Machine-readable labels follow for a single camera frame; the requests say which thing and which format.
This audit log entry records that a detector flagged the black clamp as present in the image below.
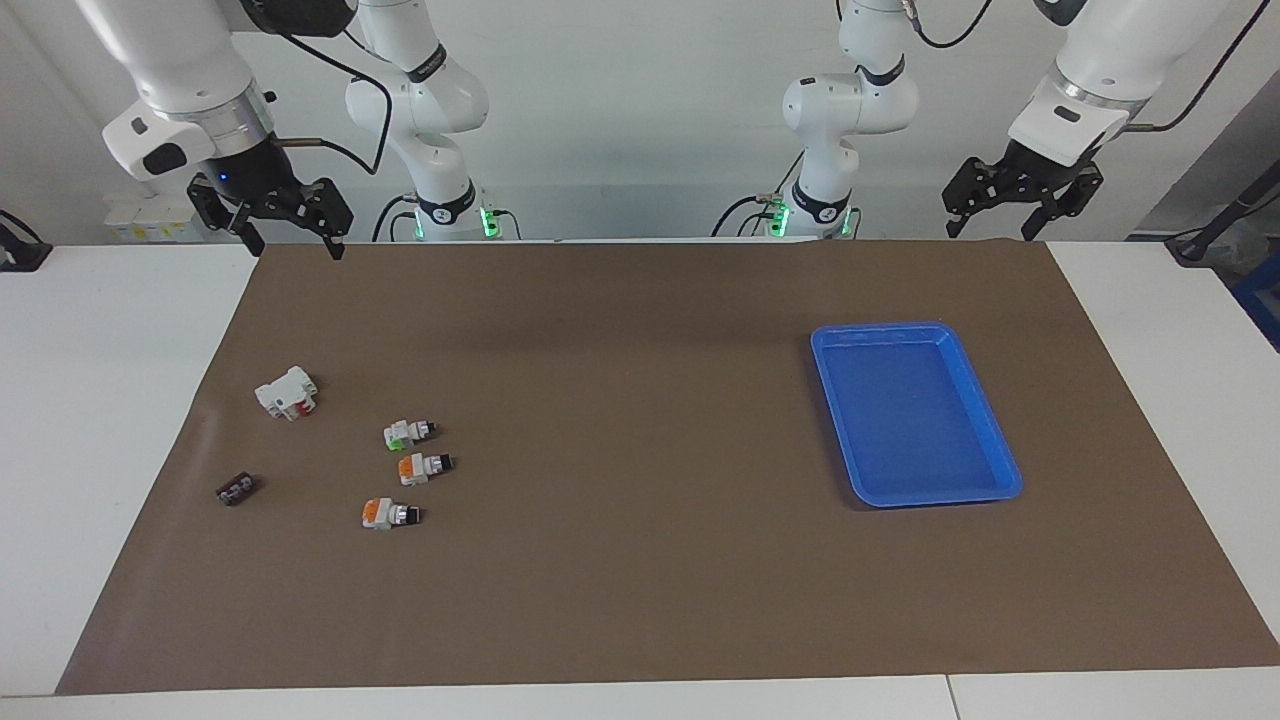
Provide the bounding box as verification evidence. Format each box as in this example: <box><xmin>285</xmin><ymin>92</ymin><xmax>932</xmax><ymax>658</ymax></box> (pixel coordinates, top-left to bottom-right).
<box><xmin>0</xmin><ymin>208</ymin><xmax>53</xmax><ymax>273</ymax></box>

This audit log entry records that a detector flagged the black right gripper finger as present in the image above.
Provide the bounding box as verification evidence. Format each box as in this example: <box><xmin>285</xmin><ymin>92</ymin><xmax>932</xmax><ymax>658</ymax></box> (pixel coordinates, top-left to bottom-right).
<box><xmin>299</xmin><ymin>178</ymin><xmax>354</xmax><ymax>262</ymax></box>
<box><xmin>188</xmin><ymin>175</ymin><xmax>267</xmax><ymax>258</ymax></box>

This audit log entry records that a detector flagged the orange rotary switch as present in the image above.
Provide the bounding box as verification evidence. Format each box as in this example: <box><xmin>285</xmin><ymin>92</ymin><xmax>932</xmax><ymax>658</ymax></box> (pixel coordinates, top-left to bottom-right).
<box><xmin>397</xmin><ymin>452</ymin><xmax>456</xmax><ymax>487</ymax></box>
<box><xmin>361</xmin><ymin>497</ymin><xmax>424</xmax><ymax>531</ymax></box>

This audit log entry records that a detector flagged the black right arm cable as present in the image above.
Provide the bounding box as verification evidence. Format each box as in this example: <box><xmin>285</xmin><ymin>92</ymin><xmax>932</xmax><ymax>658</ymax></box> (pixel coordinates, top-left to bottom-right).
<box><xmin>270</xmin><ymin>30</ymin><xmax>393</xmax><ymax>177</ymax></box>

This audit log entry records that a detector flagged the blue crate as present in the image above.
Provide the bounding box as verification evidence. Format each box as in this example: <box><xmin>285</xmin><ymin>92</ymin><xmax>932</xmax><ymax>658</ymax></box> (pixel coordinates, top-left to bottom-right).
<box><xmin>1232</xmin><ymin>262</ymin><xmax>1280</xmax><ymax>353</ymax></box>

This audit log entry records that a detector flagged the white red circuit breaker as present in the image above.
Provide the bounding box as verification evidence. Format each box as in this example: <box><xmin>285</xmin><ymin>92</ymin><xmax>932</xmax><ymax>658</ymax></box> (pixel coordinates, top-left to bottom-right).
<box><xmin>254</xmin><ymin>366</ymin><xmax>319</xmax><ymax>422</ymax></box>

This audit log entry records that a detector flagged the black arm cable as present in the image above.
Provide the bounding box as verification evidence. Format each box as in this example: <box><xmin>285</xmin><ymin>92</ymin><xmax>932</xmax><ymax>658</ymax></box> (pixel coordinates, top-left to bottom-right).
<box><xmin>270</xmin><ymin>30</ymin><xmax>393</xmax><ymax>177</ymax></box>
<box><xmin>1128</xmin><ymin>0</ymin><xmax>1271</xmax><ymax>133</ymax></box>

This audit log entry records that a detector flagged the white cardboard box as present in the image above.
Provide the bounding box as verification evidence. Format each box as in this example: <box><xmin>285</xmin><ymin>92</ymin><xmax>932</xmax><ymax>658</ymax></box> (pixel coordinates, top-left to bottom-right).
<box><xmin>103</xmin><ymin>193</ymin><xmax>201</xmax><ymax>244</ymax></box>

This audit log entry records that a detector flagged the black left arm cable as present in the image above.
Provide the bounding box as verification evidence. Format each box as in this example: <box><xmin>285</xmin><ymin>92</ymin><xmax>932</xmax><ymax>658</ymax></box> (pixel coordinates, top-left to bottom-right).
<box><xmin>1128</xmin><ymin>0</ymin><xmax>1271</xmax><ymax>133</ymax></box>

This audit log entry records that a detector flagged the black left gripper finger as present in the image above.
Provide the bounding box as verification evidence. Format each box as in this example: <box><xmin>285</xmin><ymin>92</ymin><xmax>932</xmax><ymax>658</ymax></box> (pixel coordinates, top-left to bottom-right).
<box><xmin>941</xmin><ymin>157</ymin><xmax>1002</xmax><ymax>239</ymax></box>
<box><xmin>1021</xmin><ymin>165</ymin><xmax>1105</xmax><ymax>242</ymax></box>

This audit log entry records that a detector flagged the blue plastic tray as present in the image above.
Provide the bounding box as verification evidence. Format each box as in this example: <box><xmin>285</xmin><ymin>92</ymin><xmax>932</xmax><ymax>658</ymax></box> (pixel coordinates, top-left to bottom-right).
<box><xmin>810</xmin><ymin>321</ymin><xmax>1024</xmax><ymax>509</ymax></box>

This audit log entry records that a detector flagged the green rotary switch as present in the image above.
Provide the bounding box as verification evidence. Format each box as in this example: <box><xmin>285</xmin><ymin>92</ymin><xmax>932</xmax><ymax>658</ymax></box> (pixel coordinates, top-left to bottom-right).
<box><xmin>383</xmin><ymin>418</ymin><xmax>439</xmax><ymax>451</ymax></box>

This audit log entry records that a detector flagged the brown table mat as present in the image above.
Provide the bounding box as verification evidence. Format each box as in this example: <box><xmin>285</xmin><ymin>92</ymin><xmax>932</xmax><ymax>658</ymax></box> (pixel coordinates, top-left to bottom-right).
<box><xmin>55</xmin><ymin>238</ymin><xmax>1280</xmax><ymax>696</ymax></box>

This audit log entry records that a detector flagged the black base cable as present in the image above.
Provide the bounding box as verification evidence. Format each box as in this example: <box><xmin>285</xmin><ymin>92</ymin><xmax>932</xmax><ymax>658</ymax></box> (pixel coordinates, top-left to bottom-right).
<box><xmin>711</xmin><ymin>150</ymin><xmax>806</xmax><ymax>239</ymax></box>
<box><xmin>372</xmin><ymin>193</ymin><xmax>417</xmax><ymax>243</ymax></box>

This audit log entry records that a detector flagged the black tripod leg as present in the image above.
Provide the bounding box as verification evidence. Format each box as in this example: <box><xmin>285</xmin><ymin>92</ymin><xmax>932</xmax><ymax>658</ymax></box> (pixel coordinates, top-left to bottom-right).
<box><xmin>1165</xmin><ymin>160</ymin><xmax>1280</xmax><ymax>266</ymax></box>

